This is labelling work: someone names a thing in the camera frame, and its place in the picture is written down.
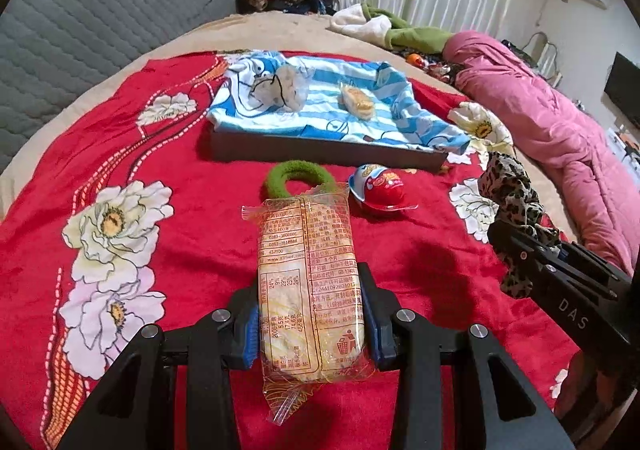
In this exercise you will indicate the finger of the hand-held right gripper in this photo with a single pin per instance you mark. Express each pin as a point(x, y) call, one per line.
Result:
point(515, 245)
point(575, 255)

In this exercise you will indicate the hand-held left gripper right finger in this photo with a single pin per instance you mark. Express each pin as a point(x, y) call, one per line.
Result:
point(372, 330)

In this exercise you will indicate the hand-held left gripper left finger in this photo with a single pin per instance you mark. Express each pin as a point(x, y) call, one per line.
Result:
point(250, 340)

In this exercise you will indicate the leopard print scrunchie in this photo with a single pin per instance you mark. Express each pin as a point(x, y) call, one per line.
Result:
point(510, 200)

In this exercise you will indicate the large clear cracker packet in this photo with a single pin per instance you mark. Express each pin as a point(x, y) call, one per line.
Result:
point(310, 280)

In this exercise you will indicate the red egg-shaped candy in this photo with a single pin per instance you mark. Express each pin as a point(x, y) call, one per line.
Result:
point(382, 190)

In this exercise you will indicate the green fuzzy scrunchie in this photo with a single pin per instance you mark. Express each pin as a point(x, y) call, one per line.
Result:
point(272, 178)

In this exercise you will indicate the dark grey tray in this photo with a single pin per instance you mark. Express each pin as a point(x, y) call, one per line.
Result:
point(300, 148)

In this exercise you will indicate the small yellow cake packet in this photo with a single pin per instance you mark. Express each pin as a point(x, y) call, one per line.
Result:
point(357, 103)

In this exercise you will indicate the red floral blanket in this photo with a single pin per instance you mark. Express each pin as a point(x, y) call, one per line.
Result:
point(175, 255)

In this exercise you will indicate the white cabinet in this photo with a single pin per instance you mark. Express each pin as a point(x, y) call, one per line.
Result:
point(625, 145)

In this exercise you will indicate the pink quilt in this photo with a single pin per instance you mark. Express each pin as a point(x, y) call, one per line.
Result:
point(540, 115)

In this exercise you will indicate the black television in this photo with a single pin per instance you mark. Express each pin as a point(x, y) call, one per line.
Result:
point(625, 83)

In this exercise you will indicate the metal chair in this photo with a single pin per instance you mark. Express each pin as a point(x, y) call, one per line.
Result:
point(552, 60)

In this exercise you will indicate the shiny snack wrappers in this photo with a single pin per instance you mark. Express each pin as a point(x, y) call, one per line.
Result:
point(440, 68)

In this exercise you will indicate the small orange round object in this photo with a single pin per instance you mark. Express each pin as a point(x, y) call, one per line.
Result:
point(414, 59)

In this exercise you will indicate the blue striped cartoon cloth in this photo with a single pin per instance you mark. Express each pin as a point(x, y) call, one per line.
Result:
point(325, 105)

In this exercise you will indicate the green and white blanket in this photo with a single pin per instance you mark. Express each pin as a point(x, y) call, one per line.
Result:
point(415, 38)

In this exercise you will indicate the beige bed sheet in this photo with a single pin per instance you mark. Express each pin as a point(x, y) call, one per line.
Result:
point(250, 30)

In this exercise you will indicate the grey quilted headboard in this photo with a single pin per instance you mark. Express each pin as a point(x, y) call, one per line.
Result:
point(100, 30)

